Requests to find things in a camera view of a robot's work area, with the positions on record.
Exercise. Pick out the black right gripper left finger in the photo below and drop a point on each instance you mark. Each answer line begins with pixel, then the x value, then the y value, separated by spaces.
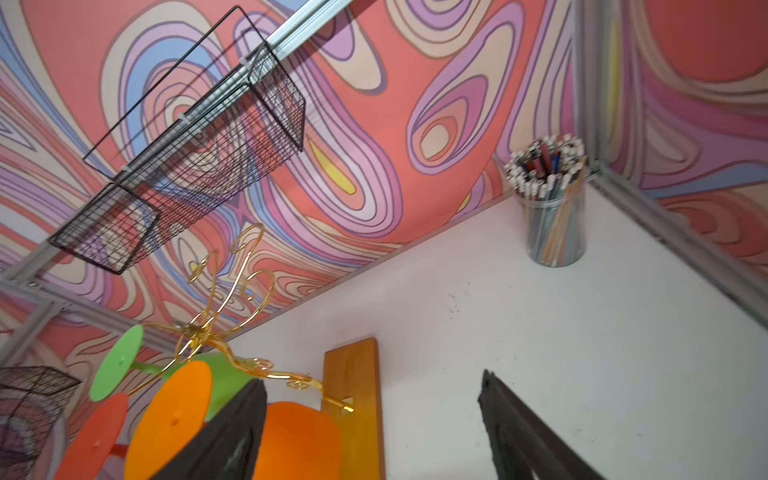
pixel 227 447

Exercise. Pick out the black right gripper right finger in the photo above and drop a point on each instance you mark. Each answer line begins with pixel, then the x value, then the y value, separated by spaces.
pixel 523 446

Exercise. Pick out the orange wine glass front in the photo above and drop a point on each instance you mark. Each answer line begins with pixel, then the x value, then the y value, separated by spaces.
pixel 298 442

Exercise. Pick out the red wine glass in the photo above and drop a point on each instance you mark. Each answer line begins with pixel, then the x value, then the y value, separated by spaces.
pixel 96 441

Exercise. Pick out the clear cup of pencils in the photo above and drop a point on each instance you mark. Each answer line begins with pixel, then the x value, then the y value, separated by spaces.
pixel 549 178

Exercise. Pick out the black wire basket left wall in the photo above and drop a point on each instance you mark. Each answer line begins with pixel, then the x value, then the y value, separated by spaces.
pixel 32 400

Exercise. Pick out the black wire basket wall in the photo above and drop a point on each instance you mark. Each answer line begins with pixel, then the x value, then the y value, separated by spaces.
pixel 199 130
pixel 32 400

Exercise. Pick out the black wire basket back wall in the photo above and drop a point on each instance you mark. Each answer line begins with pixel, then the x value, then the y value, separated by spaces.
pixel 199 130

